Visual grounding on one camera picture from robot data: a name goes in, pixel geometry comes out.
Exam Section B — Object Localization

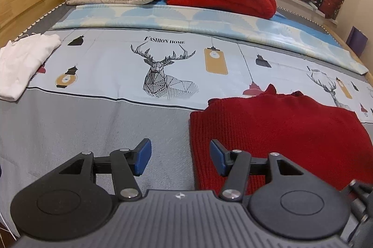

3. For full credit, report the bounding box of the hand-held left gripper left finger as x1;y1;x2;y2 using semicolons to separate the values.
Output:
58;137;152;202

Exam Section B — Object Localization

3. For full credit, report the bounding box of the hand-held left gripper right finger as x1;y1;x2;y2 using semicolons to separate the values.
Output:
209;139;304;202

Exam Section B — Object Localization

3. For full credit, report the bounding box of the red knitted sweater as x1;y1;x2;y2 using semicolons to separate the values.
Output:
189;84;373;196

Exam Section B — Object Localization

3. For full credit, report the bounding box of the printed grey bed sheet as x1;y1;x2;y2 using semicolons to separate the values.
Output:
0;1;373;248

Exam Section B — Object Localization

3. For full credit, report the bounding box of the light blue patterned mat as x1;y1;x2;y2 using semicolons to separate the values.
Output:
54;4;369;75

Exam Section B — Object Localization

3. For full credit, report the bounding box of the blue sheet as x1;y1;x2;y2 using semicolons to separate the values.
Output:
269;13;343;47

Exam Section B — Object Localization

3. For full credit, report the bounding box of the white t-shirt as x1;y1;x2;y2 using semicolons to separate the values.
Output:
0;34;62;101

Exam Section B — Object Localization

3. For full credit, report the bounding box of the window sill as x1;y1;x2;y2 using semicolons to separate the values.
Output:
264;0;338;27

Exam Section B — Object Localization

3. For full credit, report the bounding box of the purple paper bag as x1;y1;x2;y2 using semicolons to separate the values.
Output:
347;26;368;57

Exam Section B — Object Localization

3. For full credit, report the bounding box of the dark red cushion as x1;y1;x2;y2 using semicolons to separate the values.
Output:
319;0;347;19

